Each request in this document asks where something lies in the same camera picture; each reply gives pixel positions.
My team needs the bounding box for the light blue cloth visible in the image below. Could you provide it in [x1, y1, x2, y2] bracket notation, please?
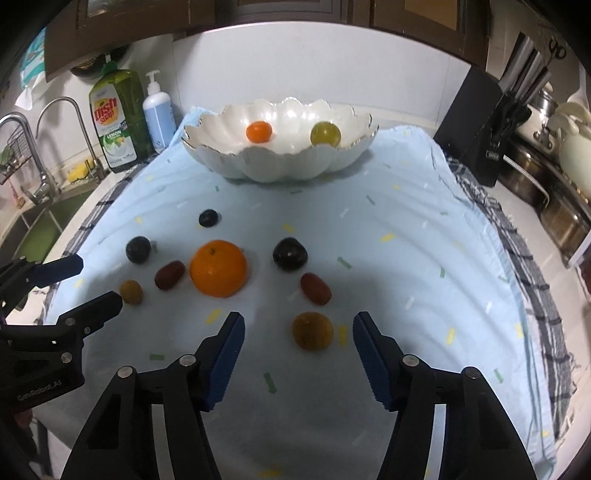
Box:
[44, 106, 555, 480]

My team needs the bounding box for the red grape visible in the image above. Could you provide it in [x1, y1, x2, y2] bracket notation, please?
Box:
[300, 272, 332, 305]
[154, 260, 186, 291]

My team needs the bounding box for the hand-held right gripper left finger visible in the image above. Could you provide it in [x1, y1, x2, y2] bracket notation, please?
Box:
[60, 311, 245, 480]

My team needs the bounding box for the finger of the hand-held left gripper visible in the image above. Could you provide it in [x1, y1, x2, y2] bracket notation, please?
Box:
[0, 254, 85, 315]
[46, 290, 123, 345]

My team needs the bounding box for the white scalloped bowl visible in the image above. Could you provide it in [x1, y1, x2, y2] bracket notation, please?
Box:
[180, 96, 380, 182]

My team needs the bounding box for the large green grape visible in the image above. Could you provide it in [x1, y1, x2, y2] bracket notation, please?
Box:
[309, 121, 342, 148]

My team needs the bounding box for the blue pump bottle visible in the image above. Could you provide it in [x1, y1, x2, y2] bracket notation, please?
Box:
[142, 70, 177, 154]

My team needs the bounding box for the green dish soap bottle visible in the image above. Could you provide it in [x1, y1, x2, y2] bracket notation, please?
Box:
[89, 60, 151, 174]

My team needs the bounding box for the large orange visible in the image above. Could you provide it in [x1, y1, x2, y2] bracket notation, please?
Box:
[189, 240, 249, 299]

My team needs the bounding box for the steel pot with lid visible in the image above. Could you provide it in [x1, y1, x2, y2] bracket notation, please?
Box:
[516, 88, 562, 139]

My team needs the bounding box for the large dark plum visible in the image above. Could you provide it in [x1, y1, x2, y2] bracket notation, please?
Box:
[272, 237, 308, 272]

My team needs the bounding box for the white ladle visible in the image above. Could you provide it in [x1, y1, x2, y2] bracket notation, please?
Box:
[567, 85, 591, 112]

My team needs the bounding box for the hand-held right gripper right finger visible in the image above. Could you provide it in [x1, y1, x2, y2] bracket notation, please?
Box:
[352, 311, 539, 480]

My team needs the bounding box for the small orange tangerine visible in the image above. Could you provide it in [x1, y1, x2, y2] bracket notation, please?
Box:
[246, 121, 273, 144]

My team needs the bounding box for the steel handle knife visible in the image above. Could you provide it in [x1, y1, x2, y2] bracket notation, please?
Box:
[501, 33, 536, 90]
[515, 51, 555, 112]

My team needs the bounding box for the kitchen sink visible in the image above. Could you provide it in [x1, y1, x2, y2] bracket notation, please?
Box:
[0, 185, 95, 264]

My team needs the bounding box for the black knife block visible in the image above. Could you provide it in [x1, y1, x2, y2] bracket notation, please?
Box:
[433, 69, 509, 188]

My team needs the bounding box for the white ceramic pot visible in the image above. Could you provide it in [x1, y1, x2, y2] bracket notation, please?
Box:
[558, 104, 591, 182]

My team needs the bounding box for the steel curved faucet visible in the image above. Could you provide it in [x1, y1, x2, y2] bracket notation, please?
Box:
[37, 97, 108, 182]

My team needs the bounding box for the small green-brown grape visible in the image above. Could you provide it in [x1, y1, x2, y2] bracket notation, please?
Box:
[119, 280, 143, 306]

